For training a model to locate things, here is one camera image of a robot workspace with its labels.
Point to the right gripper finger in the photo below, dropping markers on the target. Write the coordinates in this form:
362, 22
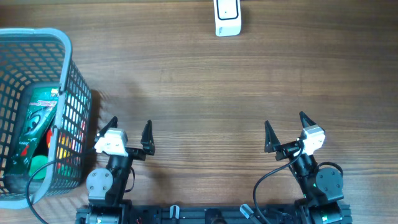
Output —
308, 124
272, 143

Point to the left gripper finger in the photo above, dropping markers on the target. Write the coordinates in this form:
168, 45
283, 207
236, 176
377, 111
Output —
113, 123
147, 139

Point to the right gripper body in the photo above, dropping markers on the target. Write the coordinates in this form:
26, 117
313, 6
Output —
286, 150

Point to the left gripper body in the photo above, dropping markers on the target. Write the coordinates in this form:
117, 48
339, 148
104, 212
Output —
136, 154

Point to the red sauce bottle yellow label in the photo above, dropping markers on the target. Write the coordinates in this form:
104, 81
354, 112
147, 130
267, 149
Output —
66, 142

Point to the green 3M gloves packet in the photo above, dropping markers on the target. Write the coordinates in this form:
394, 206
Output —
40, 112

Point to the green lid jar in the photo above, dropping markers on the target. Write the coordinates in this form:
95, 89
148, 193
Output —
36, 163

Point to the grey plastic mesh basket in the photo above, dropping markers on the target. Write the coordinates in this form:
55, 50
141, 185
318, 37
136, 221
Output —
32, 58

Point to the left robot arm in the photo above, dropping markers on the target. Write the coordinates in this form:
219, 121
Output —
107, 186

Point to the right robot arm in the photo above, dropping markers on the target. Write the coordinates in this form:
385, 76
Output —
320, 183

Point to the white barcode scanner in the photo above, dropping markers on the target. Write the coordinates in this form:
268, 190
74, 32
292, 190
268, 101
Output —
228, 20

